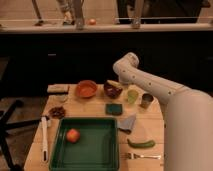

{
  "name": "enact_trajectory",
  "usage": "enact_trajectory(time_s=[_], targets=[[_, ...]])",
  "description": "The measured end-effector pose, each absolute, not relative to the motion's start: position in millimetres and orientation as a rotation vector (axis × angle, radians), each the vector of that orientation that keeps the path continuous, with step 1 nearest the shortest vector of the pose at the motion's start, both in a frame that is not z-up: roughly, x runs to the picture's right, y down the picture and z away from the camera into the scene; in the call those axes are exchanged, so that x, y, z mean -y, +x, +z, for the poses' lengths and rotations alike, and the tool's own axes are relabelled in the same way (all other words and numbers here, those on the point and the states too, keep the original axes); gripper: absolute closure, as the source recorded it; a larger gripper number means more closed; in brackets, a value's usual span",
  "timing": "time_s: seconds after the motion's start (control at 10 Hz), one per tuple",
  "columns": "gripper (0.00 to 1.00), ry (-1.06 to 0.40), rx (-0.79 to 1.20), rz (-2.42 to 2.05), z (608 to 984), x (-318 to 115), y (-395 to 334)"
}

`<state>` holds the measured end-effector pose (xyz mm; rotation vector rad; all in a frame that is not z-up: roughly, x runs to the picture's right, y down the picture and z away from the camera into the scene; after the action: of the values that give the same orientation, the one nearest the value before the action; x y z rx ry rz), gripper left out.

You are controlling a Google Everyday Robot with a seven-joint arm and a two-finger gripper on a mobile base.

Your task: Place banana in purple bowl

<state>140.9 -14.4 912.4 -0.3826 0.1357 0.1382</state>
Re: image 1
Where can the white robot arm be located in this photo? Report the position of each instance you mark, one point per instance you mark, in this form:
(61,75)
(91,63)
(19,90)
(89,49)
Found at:
(188,117)

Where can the purple bowl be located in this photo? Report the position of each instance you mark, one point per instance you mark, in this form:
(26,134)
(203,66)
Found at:
(112,92)

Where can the yellow banana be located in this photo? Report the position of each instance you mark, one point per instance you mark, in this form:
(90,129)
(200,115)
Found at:
(115,84)

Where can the orange bowl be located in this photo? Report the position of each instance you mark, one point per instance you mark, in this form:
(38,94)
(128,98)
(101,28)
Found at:
(86,89)

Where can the green sponge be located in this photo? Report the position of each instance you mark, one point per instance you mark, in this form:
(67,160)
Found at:
(114,109)

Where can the light green cup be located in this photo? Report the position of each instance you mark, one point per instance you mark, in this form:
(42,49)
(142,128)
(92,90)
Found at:
(132,96)

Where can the grey folded cloth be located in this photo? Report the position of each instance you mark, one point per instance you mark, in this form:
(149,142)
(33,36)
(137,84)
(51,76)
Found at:
(126,125)

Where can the beige sponge block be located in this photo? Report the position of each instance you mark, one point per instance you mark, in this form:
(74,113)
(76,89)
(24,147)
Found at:
(57,88)

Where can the brown pinecone-like object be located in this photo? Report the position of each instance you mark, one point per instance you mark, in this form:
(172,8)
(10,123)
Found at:
(57,112)

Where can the red apple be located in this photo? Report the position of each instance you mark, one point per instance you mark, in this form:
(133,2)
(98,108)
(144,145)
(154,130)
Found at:
(72,135)

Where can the green square tray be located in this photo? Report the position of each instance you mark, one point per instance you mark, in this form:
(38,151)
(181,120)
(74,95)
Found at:
(96,150)

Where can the orange ball in background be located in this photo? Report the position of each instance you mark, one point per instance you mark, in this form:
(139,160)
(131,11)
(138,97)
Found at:
(92,21)

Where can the green cucumber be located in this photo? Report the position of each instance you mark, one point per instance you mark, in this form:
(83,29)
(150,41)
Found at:
(143,145)

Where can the silver fork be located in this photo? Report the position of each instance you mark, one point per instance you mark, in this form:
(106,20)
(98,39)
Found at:
(136,156)

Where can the white handled tool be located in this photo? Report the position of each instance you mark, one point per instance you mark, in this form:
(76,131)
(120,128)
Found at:
(44,138)

